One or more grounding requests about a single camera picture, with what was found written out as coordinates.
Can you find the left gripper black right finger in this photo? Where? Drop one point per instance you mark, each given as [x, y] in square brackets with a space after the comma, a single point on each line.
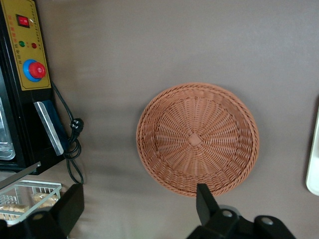
[207, 206]

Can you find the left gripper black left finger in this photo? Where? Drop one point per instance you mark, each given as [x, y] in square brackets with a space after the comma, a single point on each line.
[69, 206]

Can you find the round brown wicker basket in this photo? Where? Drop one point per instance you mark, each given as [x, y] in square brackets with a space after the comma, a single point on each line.
[197, 139]

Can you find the beige plastic tray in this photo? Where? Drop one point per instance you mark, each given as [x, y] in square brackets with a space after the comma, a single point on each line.
[314, 161]

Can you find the wrapped bread pack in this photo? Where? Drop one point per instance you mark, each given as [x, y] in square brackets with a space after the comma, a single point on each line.
[12, 210]
[45, 199]

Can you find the black sealing machine yellow panel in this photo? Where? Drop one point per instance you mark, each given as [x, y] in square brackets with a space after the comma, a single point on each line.
[27, 112]

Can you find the red emergency stop button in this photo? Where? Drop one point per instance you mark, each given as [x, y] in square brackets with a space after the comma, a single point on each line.
[36, 70]

